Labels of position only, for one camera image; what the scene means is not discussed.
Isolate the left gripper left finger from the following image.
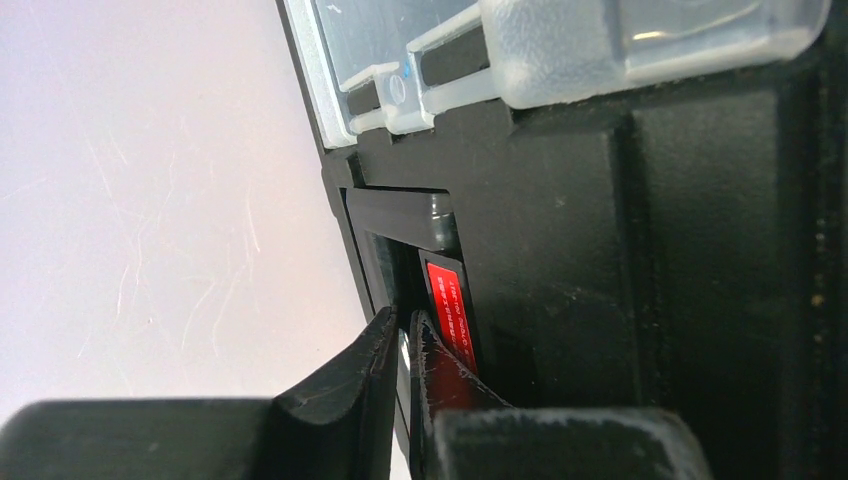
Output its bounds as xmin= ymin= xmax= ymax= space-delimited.
xmin=1 ymin=307 xmax=398 ymax=479

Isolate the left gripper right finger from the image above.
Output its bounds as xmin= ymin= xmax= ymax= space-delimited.
xmin=408 ymin=311 xmax=713 ymax=479

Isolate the black plastic toolbox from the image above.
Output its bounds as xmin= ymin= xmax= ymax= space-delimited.
xmin=278 ymin=1 xmax=847 ymax=479

